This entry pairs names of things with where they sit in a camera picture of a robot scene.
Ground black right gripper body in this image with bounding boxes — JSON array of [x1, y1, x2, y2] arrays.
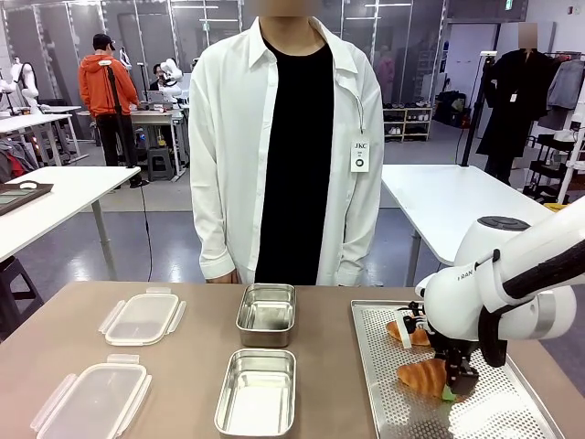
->
[[427, 331, 472, 370]]

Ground golden croissant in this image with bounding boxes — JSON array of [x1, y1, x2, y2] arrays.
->
[[396, 358, 458, 400], [386, 319, 432, 348]]

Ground clear plastic clip lid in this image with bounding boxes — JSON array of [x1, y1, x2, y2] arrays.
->
[[30, 353, 154, 439], [98, 286, 187, 348]]

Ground steel rectangular container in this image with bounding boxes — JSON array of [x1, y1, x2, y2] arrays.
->
[[213, 348, 297, 438], [235, 283, 297, 348]]

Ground perforated metal baking tray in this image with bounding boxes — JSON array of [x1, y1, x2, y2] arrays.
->
[[350, 299, 566, 439]]

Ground white table rounded corner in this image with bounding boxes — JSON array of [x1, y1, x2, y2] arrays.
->
[[379, 163, 568, 287]]

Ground black utility cart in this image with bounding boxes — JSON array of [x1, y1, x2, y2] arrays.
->
[[523, 132, 577, 205]]

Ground wooden shoe rack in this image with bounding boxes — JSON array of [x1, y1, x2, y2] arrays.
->
[[382, 105, 434, 143]]

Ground black bag pile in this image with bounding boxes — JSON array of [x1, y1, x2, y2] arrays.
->
[[436, 90, 470, 129]]

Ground person in black coat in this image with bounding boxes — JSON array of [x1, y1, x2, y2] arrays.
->
[[474, 22, 557, 187]]

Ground pink hanging coat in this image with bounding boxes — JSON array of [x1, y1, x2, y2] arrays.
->
[[377, 45, 397, 104]]

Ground grey hanging jacket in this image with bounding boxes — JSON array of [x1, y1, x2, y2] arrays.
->
[[546, 59, 585, 132]]

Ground person in white shirt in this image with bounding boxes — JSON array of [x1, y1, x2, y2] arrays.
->
[[187, 0, 385, 287]]

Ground grey step stool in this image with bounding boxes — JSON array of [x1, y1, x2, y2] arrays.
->
[[145, 146, 176, 182]]

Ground background work desk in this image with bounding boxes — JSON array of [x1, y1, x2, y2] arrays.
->
[[76, 107, 189, 182]]

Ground seated person with glasses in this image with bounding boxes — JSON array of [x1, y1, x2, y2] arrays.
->
[[149, 62, 173, 92]]

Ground black tripod stand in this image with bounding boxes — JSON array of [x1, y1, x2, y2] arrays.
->
[[103, 63, 139, 171]]

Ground white table with grey leg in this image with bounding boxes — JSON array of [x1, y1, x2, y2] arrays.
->
[[0, 165, 142, 281]]

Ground black stool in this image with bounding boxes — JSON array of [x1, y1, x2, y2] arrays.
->
[[0, 255, 45, 342]]

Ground person in orange hoodie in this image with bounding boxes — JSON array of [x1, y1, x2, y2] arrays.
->
[[78, 32, 150, 188]]

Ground dark brown flat tray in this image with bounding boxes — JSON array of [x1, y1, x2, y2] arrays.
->
[[0, 181, 55, 217]]

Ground red and grey clothes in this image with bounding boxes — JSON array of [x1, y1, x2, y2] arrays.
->
[[0, 139, 40, 184]]

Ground white background desk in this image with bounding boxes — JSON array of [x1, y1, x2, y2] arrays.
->
[[0, 105, 90, 166]]

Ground wrist camera with white bracket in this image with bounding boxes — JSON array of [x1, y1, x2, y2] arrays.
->
[[395, 299, 433, 351]]

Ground black braided cable sleeve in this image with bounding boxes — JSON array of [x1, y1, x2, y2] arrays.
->
[[477, 240, 585, 369]]

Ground name badge on lanyard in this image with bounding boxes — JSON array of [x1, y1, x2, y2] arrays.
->
[[350, 140, 370, 174]]

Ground black floor cable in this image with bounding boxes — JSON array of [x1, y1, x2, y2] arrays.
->
[[138, 181, 153, 283]]

